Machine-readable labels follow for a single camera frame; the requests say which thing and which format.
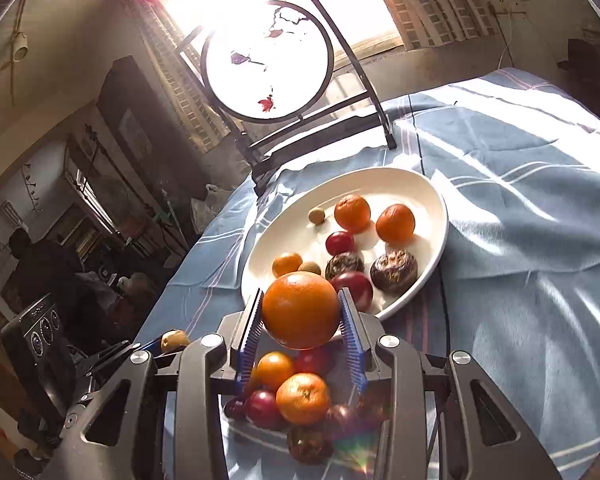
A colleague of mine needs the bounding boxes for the black cable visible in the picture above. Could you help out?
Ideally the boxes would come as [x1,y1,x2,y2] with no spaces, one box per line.
[416,122,453,358]

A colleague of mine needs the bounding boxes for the tangerine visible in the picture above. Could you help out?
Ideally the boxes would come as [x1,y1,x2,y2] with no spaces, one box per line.
[334,193,372,234]
[375,203,416,243]
[275,372,332,426]

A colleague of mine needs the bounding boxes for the large orange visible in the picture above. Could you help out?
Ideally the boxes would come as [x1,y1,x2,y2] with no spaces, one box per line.
[261,271,341,351]

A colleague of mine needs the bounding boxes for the small yellow fruit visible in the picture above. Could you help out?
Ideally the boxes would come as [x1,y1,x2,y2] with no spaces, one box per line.
[160,329,191,354]

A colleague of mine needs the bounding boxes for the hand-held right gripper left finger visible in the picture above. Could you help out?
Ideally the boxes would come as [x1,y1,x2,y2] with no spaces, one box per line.
[55,287,265,480]

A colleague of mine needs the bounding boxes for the white plate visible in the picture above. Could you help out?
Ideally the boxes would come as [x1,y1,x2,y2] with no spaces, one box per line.
[240,167,449,322]

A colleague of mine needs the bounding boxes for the dark wrinkled passion fruit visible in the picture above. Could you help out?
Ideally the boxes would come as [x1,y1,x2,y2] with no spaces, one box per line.
[324,251,366,281]
[369,251,419,293]
[286,425,335,466]

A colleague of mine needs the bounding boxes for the white ceiling spotlight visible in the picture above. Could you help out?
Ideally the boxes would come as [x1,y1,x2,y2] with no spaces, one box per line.
[9,32,31,61]

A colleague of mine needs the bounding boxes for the red plum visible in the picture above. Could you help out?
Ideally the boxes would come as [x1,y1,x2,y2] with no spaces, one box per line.
[330,271,374,312]
[245,390,286,430]

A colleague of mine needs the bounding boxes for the checked curtain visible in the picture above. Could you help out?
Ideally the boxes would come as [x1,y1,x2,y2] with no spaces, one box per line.
[125,0,231,153]
[362,0,501,51]

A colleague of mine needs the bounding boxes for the round decorative table screen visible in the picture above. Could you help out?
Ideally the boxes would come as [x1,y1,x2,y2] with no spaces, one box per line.
[175,0,398,196]

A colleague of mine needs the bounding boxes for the small orange citrus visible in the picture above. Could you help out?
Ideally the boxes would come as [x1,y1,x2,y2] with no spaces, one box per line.
[256,351,296,392]
[272,252,304,279]

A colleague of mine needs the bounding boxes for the dark purple plum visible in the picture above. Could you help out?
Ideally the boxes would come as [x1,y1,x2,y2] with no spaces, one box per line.
[325,404,363,436]
[223,396,248,421]

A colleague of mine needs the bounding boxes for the dark tall cabinet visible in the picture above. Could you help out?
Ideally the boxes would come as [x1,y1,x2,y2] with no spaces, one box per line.
[96,56,216,241]

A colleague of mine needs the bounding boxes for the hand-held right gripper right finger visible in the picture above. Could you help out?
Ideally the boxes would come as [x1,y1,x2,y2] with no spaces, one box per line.
[337,287,563,480]

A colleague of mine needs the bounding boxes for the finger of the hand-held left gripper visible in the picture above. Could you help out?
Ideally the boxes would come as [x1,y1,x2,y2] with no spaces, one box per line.
[77,357,131,383]
[82,340,162,365]

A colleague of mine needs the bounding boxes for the clear plastic bag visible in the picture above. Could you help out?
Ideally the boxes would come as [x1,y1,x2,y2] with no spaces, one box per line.
[189,184,232,233]

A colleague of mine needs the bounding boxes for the blue striped tablecloth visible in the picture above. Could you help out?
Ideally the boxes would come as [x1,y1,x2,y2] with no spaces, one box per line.
[130,66,600,480]

